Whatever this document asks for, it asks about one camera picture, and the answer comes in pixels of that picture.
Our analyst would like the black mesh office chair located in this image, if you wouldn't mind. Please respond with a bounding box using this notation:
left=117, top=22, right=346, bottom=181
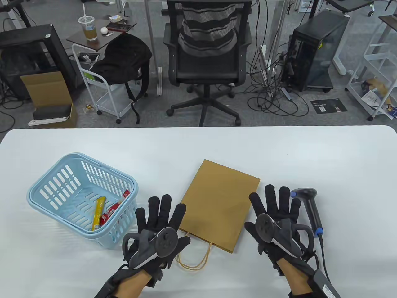
left=163, top=0, right=253, bottom=127

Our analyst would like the dark red notebook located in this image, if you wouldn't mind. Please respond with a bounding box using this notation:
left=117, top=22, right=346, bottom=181
left=106, top=22, right=137, bottom=33

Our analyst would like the black left hand controller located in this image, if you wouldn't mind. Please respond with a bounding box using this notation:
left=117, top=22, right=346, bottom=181
left=123, top=228, right=179, bottom=270

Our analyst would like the person's left forearm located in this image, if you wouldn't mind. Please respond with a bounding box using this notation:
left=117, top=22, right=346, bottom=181
left=93, top=269, right=152, bottom=298

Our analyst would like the black wrist strap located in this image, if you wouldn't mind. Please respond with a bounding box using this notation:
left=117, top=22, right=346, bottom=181
left=288, top=269, right=340, bottom=298
left=93, top=264, right=127, bottom=298

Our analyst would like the black hand controller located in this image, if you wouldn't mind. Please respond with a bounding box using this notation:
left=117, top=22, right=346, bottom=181
left=255, top=214, right=314, bottom=258
left=123, top=228, right=179, bottom=270

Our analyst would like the black cabinet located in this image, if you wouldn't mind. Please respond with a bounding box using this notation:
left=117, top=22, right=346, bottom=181
left=0, top=24, right=78, bottom=100

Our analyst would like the white wire shelf cart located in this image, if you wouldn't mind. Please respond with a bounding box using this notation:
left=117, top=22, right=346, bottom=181
left=345, top=14, right=397, bottom=121

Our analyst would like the black computer tower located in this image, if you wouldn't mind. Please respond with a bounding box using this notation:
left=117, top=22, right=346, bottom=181
left=282, top=9, right=351, bottom=93

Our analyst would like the white rolling cart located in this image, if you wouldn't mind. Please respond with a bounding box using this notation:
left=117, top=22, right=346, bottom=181
left=72, top=43, right=146, bottom=124

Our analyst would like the black right wrist strap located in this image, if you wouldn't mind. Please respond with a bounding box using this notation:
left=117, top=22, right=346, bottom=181
left=288, top=269, right=340, bottom=298

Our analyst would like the dark wooden desk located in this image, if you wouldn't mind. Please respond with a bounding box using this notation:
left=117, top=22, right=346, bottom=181
left=379, top=14, right=397, bottom=31

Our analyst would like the plastic iced drink cup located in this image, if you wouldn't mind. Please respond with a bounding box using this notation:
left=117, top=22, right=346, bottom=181
left=78, top=4, right=98, bottom=41

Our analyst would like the yellow instant coffee powder package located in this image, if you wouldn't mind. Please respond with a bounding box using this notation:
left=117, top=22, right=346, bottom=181
left=91, top=196, right=106, bottom=231

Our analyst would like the white printed paper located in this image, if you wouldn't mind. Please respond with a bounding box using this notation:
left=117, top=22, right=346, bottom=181
left=361, top=91, right=380, bottom=107

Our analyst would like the tangle of black cables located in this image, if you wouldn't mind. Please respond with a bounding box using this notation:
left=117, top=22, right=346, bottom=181
left=243, top=0, right=310, bottom=118

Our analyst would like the light blue plastic basket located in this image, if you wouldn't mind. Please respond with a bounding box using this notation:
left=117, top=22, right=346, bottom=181
left=26, top=152, right=139, bottom=250

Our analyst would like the small brown side table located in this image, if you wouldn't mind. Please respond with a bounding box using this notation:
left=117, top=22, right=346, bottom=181
left=66, top=19, right=137, bottom=52

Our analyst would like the person's left hand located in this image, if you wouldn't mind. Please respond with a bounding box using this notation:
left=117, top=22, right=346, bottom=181
left=123, top=195, right=191, bottom=273

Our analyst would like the black right hand controller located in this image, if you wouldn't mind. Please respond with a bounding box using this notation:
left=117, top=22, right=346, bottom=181
left=255, top=214, right=314, bottom=258

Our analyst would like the black backpack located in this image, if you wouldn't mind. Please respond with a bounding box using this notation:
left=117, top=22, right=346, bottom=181
left=90, top=33, right=153, bottom=125

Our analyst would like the black scanner cable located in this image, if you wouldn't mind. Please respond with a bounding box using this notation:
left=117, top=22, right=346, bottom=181
left=316, top=236, right=334, bottom=286

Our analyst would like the person's right hand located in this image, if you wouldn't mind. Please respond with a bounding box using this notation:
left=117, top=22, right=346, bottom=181
left=244, top=185, right=314, bottom=267

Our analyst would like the white desk leg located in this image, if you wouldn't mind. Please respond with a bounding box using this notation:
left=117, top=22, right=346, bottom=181
left=144, top=0, right=164, bottom=97
left=261, top=0, right=289, bottom=87

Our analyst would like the black barcode scanner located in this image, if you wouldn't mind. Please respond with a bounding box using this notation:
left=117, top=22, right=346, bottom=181
left=290, top=188, right=324, bottom=239

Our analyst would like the black left wrist strap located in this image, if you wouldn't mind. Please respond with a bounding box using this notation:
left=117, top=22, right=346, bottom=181
left=93, top=264, right=127, bottom=298

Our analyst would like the open cardboard box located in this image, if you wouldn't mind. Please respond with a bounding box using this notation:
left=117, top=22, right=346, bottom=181
left=20, top=71, right=78, bottom=128

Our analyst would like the brown paper bag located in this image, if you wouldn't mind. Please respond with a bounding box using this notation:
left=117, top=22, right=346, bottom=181
left=175, top=159, right=261, bottom=270

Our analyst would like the person's right forearm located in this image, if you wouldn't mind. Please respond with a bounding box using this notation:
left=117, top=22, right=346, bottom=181
left=276, top=256, right=314, bottom=298

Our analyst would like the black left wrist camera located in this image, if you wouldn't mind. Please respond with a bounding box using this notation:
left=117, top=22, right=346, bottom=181
left=146, top=267, right=163, bottom=287

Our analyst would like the red instant coffee powder package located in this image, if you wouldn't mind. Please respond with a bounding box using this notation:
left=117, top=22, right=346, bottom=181
left=99, top=190, right=131, bottom=225

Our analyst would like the black leaflet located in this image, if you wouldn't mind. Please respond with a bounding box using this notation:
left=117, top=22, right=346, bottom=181
left=310, top=99, right=348, bottom=115

